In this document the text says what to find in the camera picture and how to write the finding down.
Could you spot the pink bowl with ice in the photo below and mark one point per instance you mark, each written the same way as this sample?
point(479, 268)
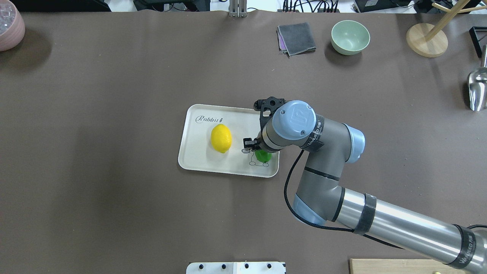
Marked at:
point(12, 26)

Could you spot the wooden mug tree stand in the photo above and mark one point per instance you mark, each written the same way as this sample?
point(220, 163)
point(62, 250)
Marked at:
point(429, 40)

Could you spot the cream rabbit print tray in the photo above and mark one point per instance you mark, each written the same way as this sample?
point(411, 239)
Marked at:
point(196, 151)

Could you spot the black metal tray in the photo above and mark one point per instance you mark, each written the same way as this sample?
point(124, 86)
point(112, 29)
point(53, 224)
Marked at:
point(477, 33)

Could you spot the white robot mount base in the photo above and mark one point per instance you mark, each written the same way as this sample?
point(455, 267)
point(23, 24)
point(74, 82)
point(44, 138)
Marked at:
point(235, 267)

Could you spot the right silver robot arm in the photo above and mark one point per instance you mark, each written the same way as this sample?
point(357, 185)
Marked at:
point(314, 195)

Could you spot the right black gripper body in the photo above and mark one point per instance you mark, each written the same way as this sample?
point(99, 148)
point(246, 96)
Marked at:
point(250, 144)

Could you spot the aluminium frame post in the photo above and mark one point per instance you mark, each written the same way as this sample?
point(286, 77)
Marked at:
point(237, 8)

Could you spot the mint green bowl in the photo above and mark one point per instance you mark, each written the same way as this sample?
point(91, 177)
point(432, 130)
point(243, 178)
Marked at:
point(349, 37)

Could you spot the wooden cutting board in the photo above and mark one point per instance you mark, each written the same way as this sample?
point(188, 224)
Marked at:
point(401, 266)

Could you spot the yellow lemon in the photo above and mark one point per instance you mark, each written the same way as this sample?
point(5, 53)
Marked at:
point(221, 138)

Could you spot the metal scoop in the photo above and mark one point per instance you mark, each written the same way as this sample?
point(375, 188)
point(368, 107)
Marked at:
point(477, 84)

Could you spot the green lime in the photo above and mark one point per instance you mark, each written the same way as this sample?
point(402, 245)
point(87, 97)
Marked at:
point(262, 156)

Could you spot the folded grey cloth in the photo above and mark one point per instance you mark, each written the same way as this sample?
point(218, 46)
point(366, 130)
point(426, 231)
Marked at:
point(295, 39)

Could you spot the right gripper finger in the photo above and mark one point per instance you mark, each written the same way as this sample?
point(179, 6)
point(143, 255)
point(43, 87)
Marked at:
point(253, 146)
point(250, 141)

